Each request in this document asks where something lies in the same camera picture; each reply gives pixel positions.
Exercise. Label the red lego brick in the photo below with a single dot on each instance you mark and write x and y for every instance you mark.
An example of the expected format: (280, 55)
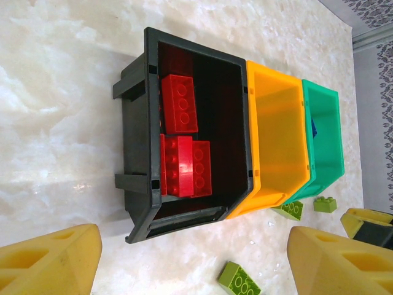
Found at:
(201, 169)
(178, 166)
(179, 104)

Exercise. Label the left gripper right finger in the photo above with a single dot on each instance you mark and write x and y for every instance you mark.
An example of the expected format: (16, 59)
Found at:
(337, 270)

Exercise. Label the blue lego brick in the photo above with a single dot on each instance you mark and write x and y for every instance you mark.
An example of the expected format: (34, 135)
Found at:
(313, 129)

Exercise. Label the yellow plastic bin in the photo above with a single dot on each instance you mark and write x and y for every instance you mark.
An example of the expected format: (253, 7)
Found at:
(276, 138)

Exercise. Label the green plastic bin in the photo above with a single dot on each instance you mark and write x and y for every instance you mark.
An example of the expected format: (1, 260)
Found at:
(325, 153)

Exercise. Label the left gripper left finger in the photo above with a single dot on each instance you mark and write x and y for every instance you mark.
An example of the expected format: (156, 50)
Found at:
(55, 267)

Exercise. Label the aluminium side rail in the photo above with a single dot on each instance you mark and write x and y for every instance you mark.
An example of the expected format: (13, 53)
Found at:
(371, 38)

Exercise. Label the black plastic bin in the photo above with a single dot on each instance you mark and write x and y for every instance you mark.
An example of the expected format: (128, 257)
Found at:
(138, 123)

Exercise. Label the long lime green lego brick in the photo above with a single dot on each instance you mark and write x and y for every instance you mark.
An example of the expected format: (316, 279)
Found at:
(239, 280)

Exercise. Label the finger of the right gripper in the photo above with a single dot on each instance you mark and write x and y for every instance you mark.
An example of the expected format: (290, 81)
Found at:
(368, 224)

